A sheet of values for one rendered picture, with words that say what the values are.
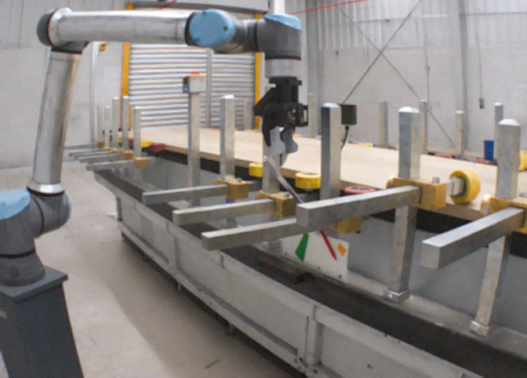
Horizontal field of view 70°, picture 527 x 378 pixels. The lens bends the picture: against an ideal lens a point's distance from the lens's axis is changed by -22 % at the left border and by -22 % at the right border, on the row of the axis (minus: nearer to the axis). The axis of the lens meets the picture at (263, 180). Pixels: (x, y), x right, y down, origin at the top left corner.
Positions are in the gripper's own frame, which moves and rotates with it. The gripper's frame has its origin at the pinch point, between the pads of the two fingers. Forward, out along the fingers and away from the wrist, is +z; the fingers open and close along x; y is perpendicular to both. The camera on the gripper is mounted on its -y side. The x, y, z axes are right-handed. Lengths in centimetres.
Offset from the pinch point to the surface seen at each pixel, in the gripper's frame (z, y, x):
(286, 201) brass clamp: 11.9, -5.6, 6.6
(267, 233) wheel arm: 12.1, 15.8, -13.9
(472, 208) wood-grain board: 7, 45, 22
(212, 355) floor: 97, -68, 12
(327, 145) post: -4.4, 11.1, 6.0
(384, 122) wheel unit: -5, -68, 116
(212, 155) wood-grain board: 8, -79, 22
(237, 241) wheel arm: 12.7, 15.8, -20.9
